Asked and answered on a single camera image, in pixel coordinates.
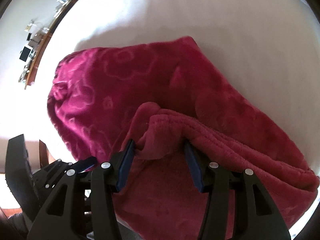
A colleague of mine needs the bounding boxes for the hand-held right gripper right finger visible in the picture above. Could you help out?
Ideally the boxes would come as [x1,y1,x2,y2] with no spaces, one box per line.
[184,141,292,240]

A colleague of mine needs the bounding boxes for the white bed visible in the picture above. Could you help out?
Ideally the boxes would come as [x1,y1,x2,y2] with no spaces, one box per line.
[32,0,320,230]

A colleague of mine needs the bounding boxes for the small white monitor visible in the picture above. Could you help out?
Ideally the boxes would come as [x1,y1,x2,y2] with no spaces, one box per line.
[19,46,32,62]

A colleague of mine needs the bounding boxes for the red floral fleece pants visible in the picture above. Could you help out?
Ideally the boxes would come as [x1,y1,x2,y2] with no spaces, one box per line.
[47,36,320,240]

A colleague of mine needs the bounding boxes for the long wooden desk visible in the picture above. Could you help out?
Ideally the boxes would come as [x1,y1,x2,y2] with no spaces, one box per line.
[17,0,85,90]

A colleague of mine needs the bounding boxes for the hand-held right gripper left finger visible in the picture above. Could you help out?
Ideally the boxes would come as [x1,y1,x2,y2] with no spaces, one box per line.
[27,139,136,240]

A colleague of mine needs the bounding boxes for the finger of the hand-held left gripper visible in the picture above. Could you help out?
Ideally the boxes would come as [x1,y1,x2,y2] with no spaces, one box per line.
[54,156,97,174]

